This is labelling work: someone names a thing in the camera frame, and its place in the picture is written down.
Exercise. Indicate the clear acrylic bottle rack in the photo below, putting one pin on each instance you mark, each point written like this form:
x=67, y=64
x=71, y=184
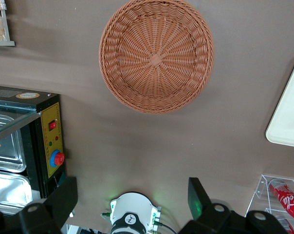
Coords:
x=261, y=185

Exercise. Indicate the cream plastic tray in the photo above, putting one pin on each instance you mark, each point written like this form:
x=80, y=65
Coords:
x=290, y=109

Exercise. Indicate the black glass food warmer cabinet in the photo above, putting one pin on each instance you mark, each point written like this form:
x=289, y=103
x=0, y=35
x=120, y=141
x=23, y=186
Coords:
x=54, y=109

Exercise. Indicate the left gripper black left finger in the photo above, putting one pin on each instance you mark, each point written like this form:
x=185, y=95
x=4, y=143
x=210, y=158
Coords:
x=61, y=197

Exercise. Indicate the red cola bottle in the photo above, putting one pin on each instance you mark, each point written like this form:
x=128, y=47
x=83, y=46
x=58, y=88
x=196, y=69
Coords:
x=286, y=225
x=287, y=201

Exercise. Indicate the red emergency stop button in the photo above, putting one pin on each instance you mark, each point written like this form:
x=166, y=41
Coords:
x=58, y=159

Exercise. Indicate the steel food pan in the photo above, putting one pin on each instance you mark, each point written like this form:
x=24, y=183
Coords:
x=5, y=146
x=8, y=191

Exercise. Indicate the round brown wicker basket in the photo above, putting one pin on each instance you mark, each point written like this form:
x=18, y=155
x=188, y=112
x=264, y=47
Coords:
x=156, y=61

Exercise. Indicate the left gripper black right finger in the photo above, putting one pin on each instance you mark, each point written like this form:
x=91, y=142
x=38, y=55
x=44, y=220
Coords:
x=198, y=197

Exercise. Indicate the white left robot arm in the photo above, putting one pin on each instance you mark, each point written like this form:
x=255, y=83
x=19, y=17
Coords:
x=130, y=207

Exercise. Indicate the grey snack tray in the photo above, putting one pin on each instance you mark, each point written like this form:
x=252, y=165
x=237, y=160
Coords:
x=8, y=36

